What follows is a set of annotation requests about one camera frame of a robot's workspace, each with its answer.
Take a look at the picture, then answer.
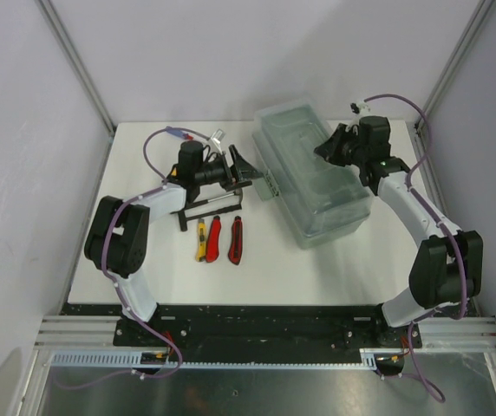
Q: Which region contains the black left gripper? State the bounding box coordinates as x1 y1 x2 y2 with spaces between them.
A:
195 146 264 192

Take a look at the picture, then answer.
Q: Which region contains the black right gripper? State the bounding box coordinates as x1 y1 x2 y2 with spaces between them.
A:
317 124 369 168

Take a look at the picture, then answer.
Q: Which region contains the green toolbox with clear lid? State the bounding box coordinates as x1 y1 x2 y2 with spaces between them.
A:
252 96 373 249

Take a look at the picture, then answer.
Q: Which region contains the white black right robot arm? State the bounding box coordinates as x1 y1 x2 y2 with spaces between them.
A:
314 115 484 348

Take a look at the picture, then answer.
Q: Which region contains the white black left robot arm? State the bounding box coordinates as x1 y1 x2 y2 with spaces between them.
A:
84 141 263 347

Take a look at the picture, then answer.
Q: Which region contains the yellow utility knife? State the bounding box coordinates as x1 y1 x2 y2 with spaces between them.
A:
196 218 206 262

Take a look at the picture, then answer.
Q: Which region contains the black hacksaw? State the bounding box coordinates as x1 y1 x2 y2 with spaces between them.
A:
176 190 244 232

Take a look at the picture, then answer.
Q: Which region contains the red black utility knife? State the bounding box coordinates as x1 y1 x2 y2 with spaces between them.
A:
228 216 243 265

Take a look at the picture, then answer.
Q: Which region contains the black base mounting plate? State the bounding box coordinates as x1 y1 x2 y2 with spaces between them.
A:
59 302 422 348

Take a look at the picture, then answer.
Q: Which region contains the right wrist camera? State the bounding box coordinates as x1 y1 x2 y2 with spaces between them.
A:
350 101 371 126

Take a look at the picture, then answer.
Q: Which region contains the blue handled screwdriver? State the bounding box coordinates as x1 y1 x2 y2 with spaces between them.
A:
166 126 193 140

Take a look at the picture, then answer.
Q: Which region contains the aluminium frame post right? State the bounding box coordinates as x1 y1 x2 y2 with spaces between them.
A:
422 0 496 120

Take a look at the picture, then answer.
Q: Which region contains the aluminium frame post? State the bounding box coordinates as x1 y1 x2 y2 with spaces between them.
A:
35 0 116 137
422 0 496 120

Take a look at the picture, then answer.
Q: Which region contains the grey slotted cable duct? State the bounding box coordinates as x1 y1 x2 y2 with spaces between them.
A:
50 349 404 370

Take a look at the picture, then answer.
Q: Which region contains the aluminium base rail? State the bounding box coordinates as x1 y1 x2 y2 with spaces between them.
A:
35 315 121 347

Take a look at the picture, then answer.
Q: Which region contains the aluminium frame post left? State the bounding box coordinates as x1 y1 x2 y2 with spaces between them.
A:
35 0 116 137

